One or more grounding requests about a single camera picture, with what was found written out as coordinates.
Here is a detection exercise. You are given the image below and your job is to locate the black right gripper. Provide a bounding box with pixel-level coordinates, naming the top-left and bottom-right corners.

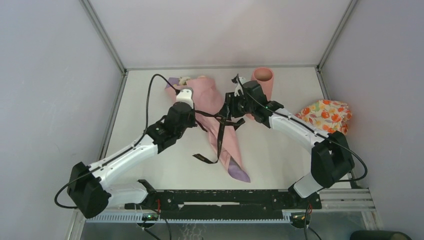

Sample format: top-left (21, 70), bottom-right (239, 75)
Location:
top-left (218, 91), bottom-right (255, 119)

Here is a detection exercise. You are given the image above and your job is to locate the pink purple wrapping paper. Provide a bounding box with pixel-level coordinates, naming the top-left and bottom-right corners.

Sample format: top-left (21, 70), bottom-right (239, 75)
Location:
top-left (165, 75), bottom-right (251, 183)

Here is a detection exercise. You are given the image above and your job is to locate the black ribbon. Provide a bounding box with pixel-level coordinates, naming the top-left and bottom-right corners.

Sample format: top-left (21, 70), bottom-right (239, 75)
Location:
top-left (193, 110), bottom-right (246, 164)

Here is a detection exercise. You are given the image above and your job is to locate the yellow flower bunch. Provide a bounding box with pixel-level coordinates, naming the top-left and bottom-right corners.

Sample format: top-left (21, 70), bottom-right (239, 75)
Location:
top-left (178, 76), bottom-right (191, 86)

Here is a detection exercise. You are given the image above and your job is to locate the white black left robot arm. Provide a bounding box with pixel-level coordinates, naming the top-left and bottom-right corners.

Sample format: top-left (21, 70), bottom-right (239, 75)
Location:
top-left (67, 101), bottom-right (196, 219)

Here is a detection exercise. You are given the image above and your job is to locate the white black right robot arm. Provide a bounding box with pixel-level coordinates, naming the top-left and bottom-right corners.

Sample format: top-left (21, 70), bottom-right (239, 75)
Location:
top-left (220, 76), bottom-right (355, 208)

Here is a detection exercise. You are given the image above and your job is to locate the pink cylindrical vase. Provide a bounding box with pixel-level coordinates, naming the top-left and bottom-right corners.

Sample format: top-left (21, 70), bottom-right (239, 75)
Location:
top-left (251, 67), bottom-right (274, 101)

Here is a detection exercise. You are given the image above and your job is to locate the floral patterned cloth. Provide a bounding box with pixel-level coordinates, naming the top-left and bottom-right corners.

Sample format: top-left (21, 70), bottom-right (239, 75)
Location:
top-left (295, 99), bottom-right (352, 135)

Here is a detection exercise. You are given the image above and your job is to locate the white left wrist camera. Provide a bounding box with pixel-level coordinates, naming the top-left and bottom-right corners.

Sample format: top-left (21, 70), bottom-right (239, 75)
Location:
top-left (176, 87), bottom-right (195, 109)

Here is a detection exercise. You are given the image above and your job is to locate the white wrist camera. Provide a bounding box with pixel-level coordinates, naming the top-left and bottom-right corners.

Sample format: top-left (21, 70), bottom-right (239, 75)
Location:
top-left (231, 74), bottom-right (248, 97)
top-left (176, 87), bottom-right (195, 109)

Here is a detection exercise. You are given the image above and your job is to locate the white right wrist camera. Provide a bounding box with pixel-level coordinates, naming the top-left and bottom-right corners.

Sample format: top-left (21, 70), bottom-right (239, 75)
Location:
top-left (231, 74), bottom-right (248, 97)

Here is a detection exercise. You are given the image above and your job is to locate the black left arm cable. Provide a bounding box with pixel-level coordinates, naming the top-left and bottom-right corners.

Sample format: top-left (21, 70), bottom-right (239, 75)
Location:
top-left (54, 73), bottom-right (181, 210)

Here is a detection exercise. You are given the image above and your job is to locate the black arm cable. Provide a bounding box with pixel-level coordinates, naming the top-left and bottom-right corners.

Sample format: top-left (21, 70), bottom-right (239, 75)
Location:
top-left (54, 73), bottom-right (181, 210)
top-left (235, 74), bottom-right (369, 183)

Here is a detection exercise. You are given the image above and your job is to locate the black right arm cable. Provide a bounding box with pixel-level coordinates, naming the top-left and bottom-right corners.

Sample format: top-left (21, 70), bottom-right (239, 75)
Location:
top-left (235, 74), bottom-right (369, 183)

